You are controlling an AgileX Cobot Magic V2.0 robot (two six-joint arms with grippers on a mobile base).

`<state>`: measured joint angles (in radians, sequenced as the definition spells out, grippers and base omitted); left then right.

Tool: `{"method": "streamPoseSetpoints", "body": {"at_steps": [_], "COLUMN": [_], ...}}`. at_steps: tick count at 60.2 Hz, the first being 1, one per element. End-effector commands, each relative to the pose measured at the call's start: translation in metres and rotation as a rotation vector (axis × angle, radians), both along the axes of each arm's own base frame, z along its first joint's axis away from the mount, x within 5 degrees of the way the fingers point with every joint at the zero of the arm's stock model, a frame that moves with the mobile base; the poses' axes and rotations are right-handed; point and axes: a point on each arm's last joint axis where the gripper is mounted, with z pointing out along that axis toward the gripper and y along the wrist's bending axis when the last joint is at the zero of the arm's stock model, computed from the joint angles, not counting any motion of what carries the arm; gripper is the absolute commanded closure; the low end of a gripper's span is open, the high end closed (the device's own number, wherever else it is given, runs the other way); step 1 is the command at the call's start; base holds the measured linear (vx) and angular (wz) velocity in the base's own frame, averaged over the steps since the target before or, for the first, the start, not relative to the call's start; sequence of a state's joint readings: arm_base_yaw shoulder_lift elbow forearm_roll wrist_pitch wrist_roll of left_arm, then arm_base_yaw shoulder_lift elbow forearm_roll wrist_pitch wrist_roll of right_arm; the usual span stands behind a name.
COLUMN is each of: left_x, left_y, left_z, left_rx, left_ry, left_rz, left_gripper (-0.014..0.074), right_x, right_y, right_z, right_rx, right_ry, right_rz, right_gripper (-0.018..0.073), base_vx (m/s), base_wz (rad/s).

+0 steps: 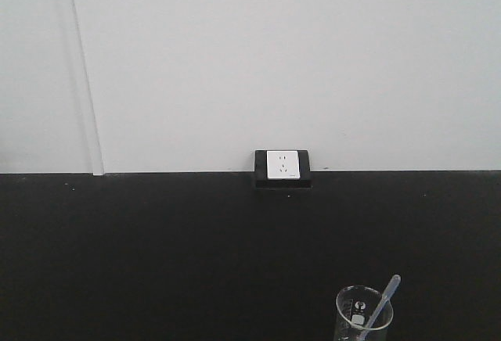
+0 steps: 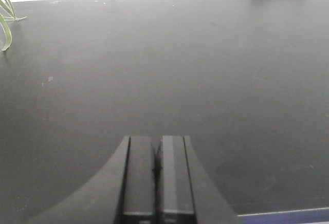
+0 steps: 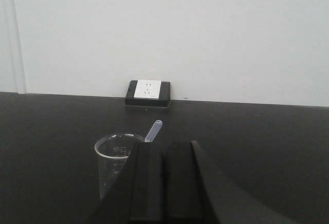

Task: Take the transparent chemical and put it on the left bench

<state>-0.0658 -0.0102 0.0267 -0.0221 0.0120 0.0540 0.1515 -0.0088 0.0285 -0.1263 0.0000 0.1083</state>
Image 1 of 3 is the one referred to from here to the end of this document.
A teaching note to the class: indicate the black socket mounting box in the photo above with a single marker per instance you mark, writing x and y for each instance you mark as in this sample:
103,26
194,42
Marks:
260,172

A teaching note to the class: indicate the clear plastic pipette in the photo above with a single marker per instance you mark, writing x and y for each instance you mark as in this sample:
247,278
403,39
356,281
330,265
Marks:
386,296

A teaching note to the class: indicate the white wall power socket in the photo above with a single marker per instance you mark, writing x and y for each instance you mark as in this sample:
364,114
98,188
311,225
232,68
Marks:
283,165

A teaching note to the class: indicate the clear glass beaker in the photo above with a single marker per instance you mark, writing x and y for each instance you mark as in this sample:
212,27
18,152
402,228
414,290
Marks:
353,306

